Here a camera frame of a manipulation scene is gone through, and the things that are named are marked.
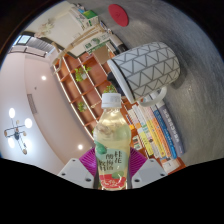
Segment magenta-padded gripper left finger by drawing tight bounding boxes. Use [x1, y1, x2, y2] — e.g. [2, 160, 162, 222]
[56, 147, 100, 190]

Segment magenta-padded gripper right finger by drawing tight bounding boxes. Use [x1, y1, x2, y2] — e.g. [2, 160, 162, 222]
[127, 147, 168, 190]

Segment clear bottle with yellow drink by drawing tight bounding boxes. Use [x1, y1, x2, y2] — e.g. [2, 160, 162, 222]
[92, 92, 132, 191]

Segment stack of colourful books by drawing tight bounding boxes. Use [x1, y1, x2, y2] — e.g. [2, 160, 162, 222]
[125, 99, 185, 161]

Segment ceiling lamp with round lights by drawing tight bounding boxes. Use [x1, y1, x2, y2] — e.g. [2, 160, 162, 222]
[3, 107, 34, 156]

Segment wooden shelf unit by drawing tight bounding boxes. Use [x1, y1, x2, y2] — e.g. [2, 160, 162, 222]
[52, 43, 186, 176]

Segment white mug with triangle pattern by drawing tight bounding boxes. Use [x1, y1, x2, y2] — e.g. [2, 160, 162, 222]
[106, 41, 182, 108]

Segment brown chair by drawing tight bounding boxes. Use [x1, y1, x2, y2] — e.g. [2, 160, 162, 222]
[92, 44, 111, 64]

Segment tall green and white carton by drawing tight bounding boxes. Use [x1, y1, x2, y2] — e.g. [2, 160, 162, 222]
[83, 34, 113, 54]

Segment grey curtain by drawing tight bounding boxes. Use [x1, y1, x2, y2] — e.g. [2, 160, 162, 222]
[26, 36, 56, 54]

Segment window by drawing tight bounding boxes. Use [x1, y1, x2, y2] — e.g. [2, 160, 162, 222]
[14, 34, 33, 46]

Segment white vase with flowers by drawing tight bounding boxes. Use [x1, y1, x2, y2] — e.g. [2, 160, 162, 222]
[34, 18, 56, 39]

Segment small green box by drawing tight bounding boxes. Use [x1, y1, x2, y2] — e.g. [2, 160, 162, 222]
[78, 9, 99, 28]

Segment flat round red coaster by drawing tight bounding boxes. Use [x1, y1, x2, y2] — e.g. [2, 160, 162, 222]
[107, 3, 130, 28]

